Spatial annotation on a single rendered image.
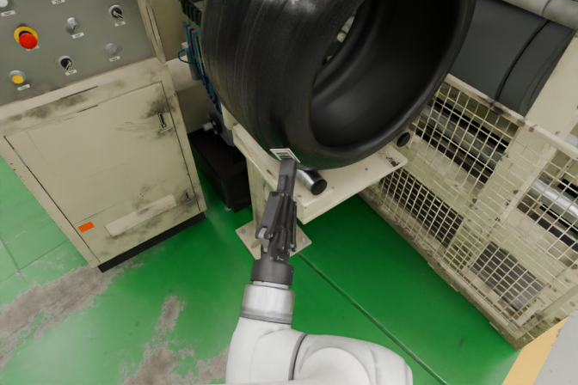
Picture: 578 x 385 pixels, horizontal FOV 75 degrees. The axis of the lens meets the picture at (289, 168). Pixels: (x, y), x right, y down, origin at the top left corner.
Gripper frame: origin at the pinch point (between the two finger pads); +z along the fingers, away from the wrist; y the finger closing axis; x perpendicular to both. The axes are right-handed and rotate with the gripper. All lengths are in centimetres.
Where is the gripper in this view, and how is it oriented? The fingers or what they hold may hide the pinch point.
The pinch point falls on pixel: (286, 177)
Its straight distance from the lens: 73.6
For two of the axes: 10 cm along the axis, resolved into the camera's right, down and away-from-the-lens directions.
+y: 4.1, 3.7, 8.3
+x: 9.0, -0.2, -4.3
